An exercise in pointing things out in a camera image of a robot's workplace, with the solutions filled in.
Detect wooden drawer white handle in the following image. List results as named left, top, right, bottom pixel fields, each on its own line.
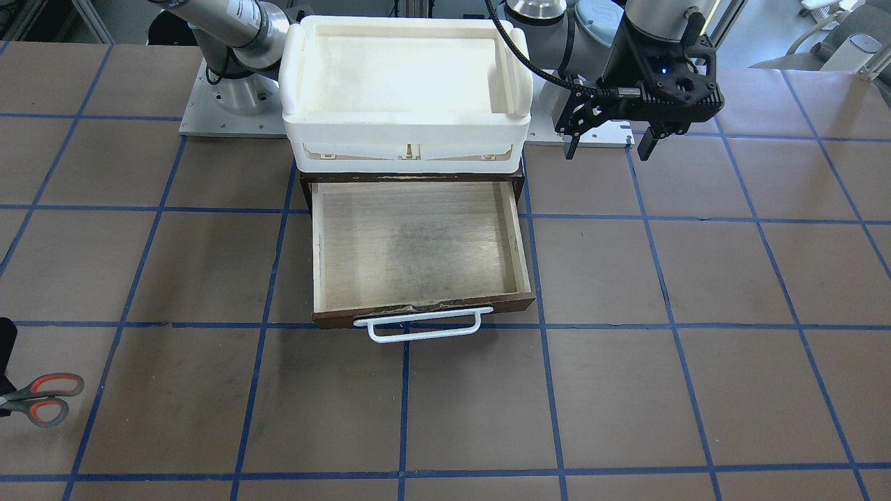
left=309, top=180, right=537, bottom=343

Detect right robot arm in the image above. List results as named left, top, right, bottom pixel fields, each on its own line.
left=1, top=1, right=274, bottom=396

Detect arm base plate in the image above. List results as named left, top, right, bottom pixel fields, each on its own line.
left=179, top=61, right=286, bottom=138
left=526, top=79, right=636, bottom=148

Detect white plastic tray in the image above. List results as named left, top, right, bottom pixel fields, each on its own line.
left=278, top=15, right=533, bottom=174

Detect dark wooden cabinet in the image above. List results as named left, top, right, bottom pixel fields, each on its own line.
left=297, top=155, right=526, bottom=212

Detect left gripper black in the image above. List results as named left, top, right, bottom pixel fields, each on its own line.
left=554, top=31, right=725, bottom=161

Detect grey orange scissors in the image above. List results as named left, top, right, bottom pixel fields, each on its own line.
left=1, top=373, right=86, bottom=428

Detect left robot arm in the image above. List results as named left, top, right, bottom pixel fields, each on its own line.
left=502, top=1, right=725, bottom=161

